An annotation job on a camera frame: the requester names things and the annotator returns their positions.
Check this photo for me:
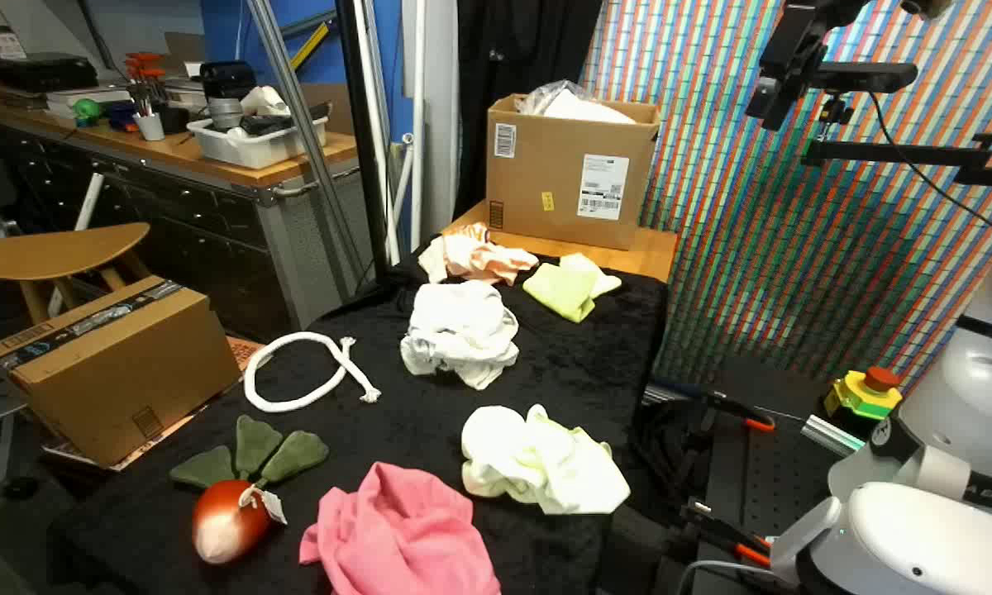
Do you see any peach printed t-shirt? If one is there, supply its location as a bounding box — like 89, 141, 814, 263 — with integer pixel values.
415, 226, 537, 284

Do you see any yellow microfibre towel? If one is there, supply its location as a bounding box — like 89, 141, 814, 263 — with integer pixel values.
521, 256, 622, 324

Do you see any pale green white towel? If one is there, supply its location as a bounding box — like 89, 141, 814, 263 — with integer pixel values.
458, 402, 631, 516

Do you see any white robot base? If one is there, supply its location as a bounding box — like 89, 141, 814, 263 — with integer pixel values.
769, 269, 992, 595

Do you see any red plush radish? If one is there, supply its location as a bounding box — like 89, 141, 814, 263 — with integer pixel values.
167, 412, 328, 565

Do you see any white t-shirt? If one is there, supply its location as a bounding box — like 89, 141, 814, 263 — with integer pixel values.
400, 282, 519, 389

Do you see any black velvet table cloth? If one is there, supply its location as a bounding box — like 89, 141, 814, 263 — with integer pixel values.
48, 263, 665, 595

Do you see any cardboard box on table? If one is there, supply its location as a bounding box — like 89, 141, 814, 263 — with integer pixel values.
484, 91, 659, 249

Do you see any wooden workbench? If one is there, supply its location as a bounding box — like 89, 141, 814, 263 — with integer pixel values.
0, 96, 373, 333

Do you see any pink towel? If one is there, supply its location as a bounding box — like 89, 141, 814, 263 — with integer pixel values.
296, 464, 501, 595

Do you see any white plastic tray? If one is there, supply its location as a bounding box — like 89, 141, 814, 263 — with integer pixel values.
189, 117, 304, 170

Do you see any emergency stop button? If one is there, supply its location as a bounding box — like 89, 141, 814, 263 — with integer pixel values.
823, 366, 903, 419

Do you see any cardboard box on floor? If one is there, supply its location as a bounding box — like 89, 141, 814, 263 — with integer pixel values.
0, 279, 236, 465

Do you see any wooden stool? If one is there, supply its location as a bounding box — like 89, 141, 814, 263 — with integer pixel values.
0, 221, 147, 324

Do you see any white rope loop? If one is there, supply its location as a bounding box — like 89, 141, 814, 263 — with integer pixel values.
240, 327, 382, 418

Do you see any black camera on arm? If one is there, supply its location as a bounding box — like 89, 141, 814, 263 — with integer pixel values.
747, 0, 992, 184

